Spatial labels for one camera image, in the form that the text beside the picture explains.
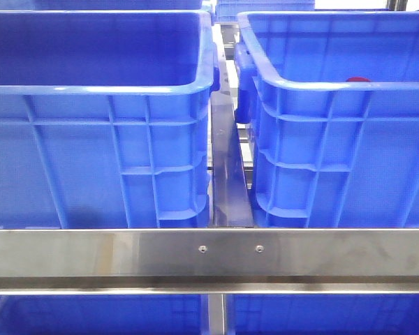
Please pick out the steel shelf rack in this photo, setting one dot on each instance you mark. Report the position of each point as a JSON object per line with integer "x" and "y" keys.
{"x": 231, "y": 256}

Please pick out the blue target crate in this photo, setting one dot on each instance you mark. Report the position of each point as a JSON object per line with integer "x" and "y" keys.
{"x": 328, "y": 153}

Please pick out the lower left blue crate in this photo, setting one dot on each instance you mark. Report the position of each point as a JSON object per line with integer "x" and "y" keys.
{"x": 104, "y": 314}

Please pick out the red mushroom push button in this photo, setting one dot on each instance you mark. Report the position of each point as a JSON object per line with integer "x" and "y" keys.
{"x": 358, "y": 79}

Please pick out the lower right blue crate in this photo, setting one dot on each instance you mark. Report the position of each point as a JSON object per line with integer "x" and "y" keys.
{"x": 324, "y": 314}

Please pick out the blue rear right crate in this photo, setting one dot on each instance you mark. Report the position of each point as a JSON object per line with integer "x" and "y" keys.
{"x": 226, "y": 11}

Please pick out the blue source crate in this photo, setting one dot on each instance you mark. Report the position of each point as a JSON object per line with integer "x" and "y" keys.
{"x": 103, "y": 118}

